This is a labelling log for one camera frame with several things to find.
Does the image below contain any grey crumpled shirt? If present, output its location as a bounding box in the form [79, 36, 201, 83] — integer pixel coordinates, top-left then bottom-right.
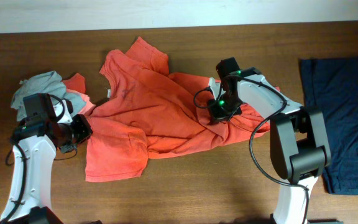
[11, 71, 86, 121]

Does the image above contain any red folded shirt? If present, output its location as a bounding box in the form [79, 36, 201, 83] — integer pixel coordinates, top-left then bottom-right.
[62, 73, 86, 94]

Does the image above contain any orange-red printed t-shirt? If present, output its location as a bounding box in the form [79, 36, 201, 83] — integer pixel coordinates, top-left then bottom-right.
[85, 38, 270, 182]

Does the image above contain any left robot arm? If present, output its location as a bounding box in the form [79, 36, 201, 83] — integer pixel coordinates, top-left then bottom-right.
[0, 93, 93, 223]

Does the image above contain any salmon pink folded shirt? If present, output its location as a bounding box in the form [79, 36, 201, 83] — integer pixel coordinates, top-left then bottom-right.
[67, 89, 96, 117]

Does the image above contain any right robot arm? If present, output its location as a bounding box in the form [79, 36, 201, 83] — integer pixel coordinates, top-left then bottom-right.
[207, 58, 331, 224]

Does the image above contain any navy blue garment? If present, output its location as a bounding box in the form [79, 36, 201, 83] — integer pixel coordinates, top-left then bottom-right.
[299, 57, 358, 195]

